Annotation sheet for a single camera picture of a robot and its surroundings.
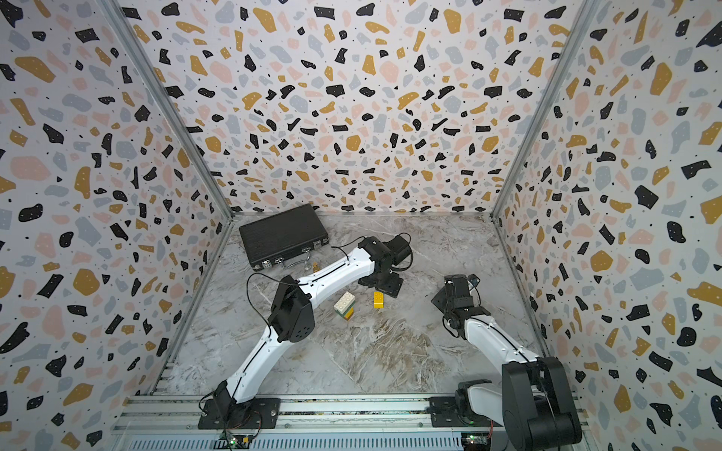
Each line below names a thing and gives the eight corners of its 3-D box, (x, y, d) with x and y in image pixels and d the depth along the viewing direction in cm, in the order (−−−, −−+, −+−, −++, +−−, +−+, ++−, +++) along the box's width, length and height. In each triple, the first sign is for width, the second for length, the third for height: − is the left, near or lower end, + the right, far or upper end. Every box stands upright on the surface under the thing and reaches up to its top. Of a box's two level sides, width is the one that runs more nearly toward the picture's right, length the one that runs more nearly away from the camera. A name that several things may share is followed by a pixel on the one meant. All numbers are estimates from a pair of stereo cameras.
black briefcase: (255, 274, 104) (250, 266, 100) (243, 235, 116) (238, 226, 112) (330, 245, 113) (329, 236, 109) (311, 211, 126) (309, 202, 121)
